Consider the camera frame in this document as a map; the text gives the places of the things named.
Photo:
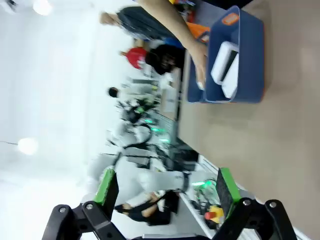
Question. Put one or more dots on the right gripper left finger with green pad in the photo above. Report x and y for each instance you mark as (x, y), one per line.
(107, 195)

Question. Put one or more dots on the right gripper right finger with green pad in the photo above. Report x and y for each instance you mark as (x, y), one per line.
(227, 195)

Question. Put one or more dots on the person's bare forearm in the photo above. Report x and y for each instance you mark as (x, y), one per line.
(170, 20)

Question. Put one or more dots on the large blue plastic basket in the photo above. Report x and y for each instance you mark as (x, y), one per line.
(250, 62)

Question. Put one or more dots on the person's hand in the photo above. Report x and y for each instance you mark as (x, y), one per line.
(200, 62)

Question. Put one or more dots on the yellow red emergency stop button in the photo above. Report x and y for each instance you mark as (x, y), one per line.
(213, 214)

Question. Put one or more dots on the seated person in black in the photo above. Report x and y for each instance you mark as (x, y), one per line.
(150, 210)

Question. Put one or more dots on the round ceiling lamp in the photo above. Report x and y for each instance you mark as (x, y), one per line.
(27, 145)
(42, 6)

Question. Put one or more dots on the distant person's dark head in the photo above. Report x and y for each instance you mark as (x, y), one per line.
(113, 92)

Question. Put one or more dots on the person in red cap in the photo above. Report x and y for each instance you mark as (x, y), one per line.
(135, 56)

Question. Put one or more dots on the person with black hair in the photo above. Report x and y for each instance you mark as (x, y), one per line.
(162, 58)

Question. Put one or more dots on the orange bag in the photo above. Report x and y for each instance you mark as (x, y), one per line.
(197, 28)

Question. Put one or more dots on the person's dark striped torso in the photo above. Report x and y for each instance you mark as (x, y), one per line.
(142, 22)

